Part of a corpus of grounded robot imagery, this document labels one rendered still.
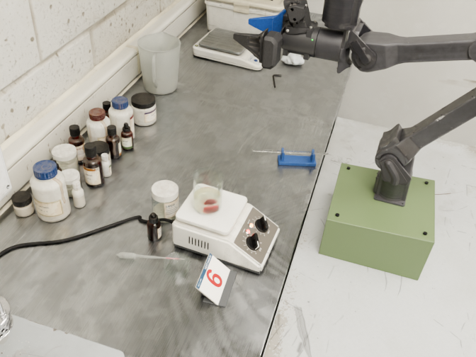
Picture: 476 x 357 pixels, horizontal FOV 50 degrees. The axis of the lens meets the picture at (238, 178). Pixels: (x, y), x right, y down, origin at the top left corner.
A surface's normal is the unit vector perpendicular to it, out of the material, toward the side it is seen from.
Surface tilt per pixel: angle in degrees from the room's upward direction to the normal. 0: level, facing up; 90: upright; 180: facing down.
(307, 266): 0
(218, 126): 0
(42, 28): 90
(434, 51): 89
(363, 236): 90
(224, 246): 90
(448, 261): 0
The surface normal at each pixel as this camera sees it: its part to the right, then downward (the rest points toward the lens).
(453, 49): -0.35, 0.56
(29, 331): 0.07, -0.77
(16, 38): 0.95, 0.24
